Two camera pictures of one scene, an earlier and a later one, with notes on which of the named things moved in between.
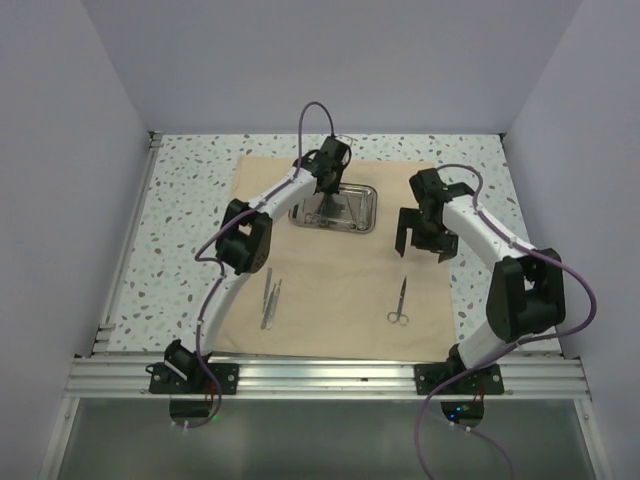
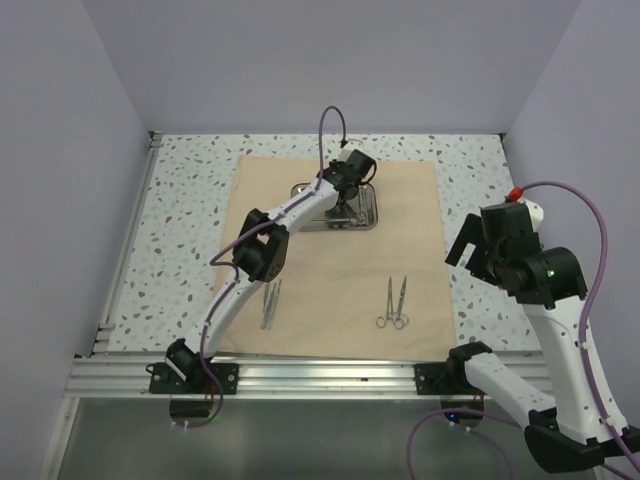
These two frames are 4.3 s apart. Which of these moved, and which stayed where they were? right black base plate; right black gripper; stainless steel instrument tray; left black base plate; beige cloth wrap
Moved: right black gripper
Stayed: right black base plate; left black base plate; beige cloth wrap; stainless steel instrument tray
